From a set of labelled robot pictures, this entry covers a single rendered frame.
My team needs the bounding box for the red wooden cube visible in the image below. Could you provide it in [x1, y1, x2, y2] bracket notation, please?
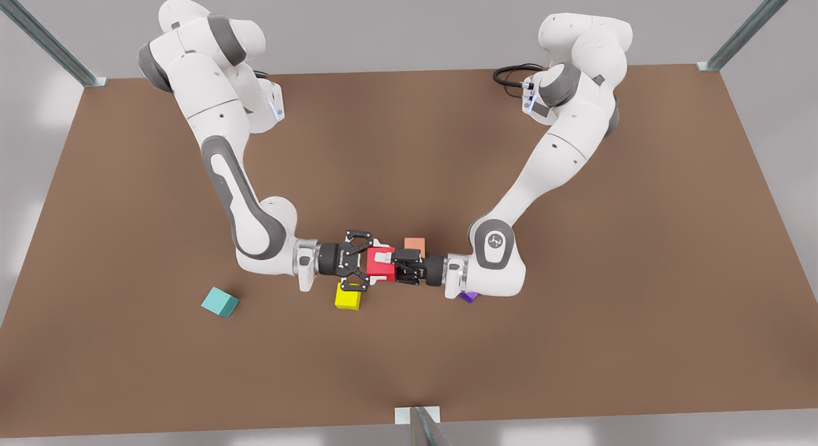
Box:
[366, 245, 397, 284]

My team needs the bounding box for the yellow wooden cube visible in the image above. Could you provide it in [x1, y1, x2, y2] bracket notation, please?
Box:
[335, 282, 362, 311]

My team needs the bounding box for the teal wooden cube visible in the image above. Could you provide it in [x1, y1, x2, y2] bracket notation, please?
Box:
[201, 287, 240, 319]

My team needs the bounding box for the silver frame post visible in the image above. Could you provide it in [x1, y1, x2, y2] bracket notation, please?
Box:
[696, 0, 803, 73]
[394, 406, 452, 446]
[0, 0, 108, 89]

